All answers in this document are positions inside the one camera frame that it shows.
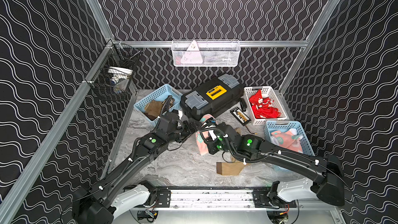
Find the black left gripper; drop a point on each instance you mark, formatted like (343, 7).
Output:
(189, 126)

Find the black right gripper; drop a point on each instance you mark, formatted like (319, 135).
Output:
(210, 142)

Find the tan plain sock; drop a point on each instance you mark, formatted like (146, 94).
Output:
(229, 169)

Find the brown sock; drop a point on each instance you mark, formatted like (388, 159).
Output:
(152, 109)

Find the red santa sock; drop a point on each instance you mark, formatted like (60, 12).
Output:
(258, 99)

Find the pink sock edge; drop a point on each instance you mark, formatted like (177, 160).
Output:
(200, 142)

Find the red white striped sock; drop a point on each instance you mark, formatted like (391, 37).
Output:
(265, 112)

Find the pink dotted sock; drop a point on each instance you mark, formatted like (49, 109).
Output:
(289, 140)

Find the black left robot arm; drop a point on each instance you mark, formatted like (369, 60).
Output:
(104, 201)

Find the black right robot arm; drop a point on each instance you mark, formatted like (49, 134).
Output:
(326, 173)

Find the left light blue basket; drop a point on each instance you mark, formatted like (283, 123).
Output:
(159, 95)

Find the light blue basket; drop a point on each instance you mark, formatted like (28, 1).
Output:
(159, 95)
(284, 126)

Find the white perforated plastic basket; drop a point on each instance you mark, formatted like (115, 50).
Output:
(267, 91)

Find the right light blue basket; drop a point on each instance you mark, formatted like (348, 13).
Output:
(284, 126)

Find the black board yellow connectors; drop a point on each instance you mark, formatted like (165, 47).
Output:
(240, 116)

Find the black stapler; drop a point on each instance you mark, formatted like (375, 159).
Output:
(243, 104)

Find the black toolbox yellow handle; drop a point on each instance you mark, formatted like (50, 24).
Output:
(213, 97)

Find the clear wall-mounted basket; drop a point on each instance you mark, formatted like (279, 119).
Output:
(206, 53)

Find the black wire wall basket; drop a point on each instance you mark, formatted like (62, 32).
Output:
(113, 81)

